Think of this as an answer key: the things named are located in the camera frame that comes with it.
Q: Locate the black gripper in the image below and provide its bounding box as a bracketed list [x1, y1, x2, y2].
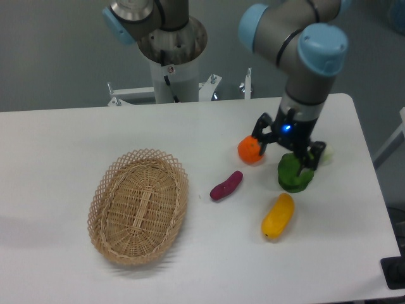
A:
[251, 108, 326, 175]

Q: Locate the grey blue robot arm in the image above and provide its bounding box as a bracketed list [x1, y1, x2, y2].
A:
[102, 1, 350, 170]

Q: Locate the green bok choy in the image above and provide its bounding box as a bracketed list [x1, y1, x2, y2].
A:
[277, 153, 316, 193]

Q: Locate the orange tangerine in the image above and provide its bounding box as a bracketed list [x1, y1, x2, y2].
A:
[237, 136, 265, 165]

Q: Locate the yellow mango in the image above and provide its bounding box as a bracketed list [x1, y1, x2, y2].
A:
[261, 193, 295, 239]

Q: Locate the woven wicker basket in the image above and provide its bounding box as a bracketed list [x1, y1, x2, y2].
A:
[87, 149, 189, 266]

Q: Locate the black device at table edge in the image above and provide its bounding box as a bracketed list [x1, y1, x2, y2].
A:
[380, 256, 404, 290]

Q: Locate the white metal base frame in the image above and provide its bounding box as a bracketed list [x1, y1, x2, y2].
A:
[106, 66, 256, 106]

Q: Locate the white frame at right edge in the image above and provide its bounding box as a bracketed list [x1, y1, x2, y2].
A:
[372, 108, 404, 170]

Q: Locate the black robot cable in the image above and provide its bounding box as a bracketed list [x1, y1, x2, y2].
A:
[159, 50, 181, 104]

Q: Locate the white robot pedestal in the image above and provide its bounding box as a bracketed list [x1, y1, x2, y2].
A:
[137, 16, 209, 104]

